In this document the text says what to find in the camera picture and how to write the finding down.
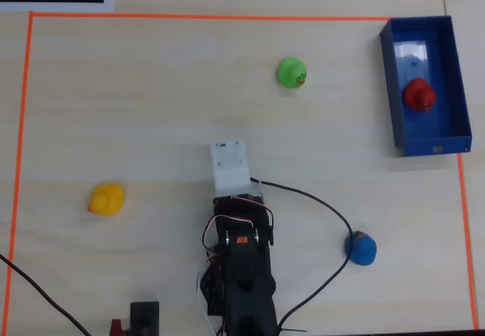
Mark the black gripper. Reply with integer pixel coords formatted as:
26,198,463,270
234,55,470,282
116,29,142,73
211,193,275,246

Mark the red rubber duck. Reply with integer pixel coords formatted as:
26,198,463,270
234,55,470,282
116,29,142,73
402,77,437,111

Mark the blue rubber duck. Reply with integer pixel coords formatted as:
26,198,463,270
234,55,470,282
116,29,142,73
344,230,378,267

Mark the yellow rubber duck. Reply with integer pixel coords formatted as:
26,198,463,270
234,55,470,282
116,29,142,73
87,182,126,218

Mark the green rubber duck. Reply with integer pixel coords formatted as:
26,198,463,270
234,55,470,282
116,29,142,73
276,56,308,89

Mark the blue plastic box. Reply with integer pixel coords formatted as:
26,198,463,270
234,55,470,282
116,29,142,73
380,15,473,158

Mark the orange tape border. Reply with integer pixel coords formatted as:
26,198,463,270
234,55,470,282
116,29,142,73
2,11,479,331

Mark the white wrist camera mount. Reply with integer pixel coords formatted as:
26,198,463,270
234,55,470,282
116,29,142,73
210,138,265,200

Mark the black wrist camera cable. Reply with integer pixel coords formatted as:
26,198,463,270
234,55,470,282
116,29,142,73
249,177,356,328

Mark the thick black cable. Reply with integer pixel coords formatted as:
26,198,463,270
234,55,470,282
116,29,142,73
0,253,92,336

